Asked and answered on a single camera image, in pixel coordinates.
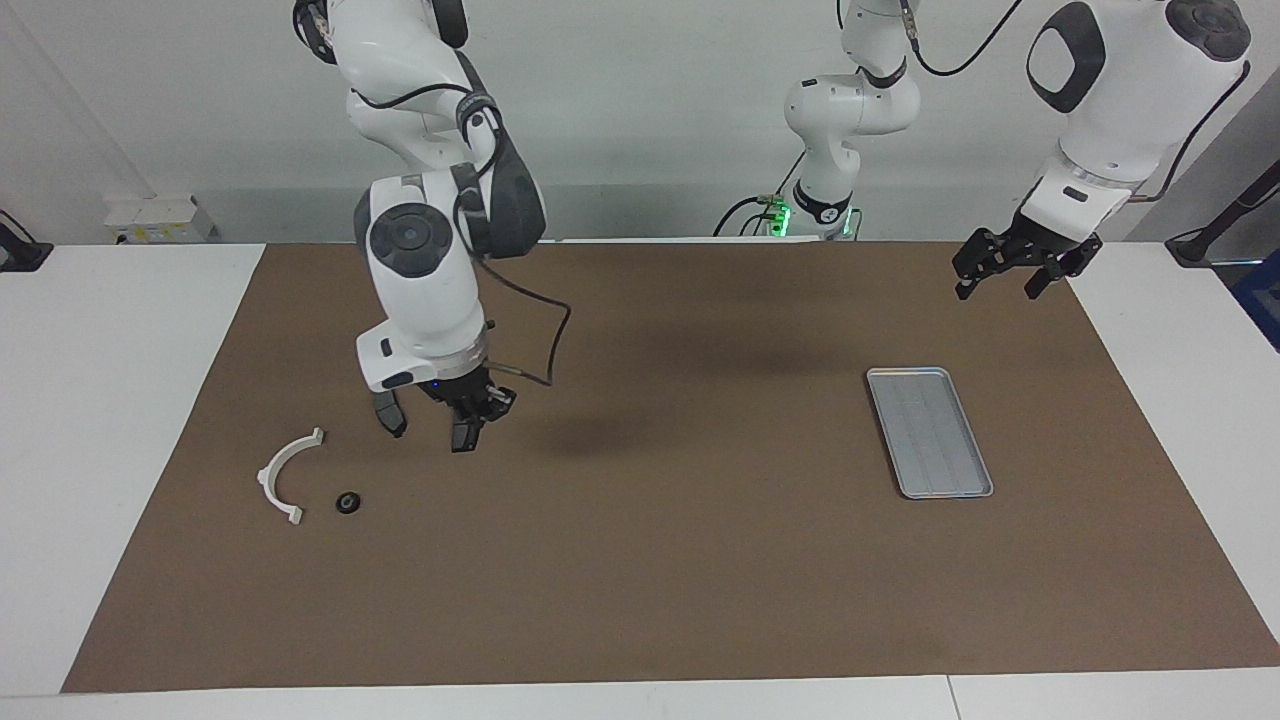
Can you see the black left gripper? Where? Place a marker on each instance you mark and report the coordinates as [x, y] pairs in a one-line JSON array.
[[1020, 245]]

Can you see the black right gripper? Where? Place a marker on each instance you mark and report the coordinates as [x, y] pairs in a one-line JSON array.
[[470, 390]]

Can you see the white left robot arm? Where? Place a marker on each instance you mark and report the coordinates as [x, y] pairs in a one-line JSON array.
[[1130, 90]]

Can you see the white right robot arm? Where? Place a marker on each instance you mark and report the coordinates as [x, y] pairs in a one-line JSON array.
[[420, 290]]

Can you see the silver metal tray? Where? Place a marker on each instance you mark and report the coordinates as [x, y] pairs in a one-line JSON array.
[[930, 435]]

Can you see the dark grey rectangular brake pad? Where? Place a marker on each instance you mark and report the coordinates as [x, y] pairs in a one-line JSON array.
[[462, 442]]

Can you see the dark grey eared brake pad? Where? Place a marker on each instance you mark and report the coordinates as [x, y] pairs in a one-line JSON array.
[[392, 418]]

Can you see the black pole stand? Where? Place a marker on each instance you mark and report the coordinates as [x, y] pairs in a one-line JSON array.
[[1190, 250]]

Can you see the brown table mat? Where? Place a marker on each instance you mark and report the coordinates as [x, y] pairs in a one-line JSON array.
[[640, 550]]

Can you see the blue box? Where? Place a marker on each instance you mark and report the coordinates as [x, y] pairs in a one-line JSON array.
[[1262, 310]]

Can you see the white power strip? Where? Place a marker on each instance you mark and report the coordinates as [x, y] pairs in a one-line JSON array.
[[150, 218]]

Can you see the white curved plastic bracket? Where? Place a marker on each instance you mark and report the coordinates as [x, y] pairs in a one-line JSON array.
[[268, 482]]

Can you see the black clamp mount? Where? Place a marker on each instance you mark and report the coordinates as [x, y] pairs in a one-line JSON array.
[[20, 255]]

